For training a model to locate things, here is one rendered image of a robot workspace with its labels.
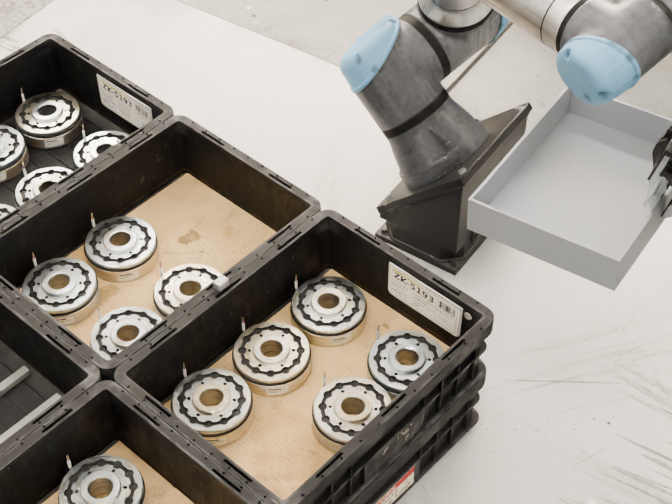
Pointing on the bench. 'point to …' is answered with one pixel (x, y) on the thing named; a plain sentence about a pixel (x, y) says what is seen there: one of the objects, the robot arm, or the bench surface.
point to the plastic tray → (576, 189)
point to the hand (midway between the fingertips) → (664, 203)
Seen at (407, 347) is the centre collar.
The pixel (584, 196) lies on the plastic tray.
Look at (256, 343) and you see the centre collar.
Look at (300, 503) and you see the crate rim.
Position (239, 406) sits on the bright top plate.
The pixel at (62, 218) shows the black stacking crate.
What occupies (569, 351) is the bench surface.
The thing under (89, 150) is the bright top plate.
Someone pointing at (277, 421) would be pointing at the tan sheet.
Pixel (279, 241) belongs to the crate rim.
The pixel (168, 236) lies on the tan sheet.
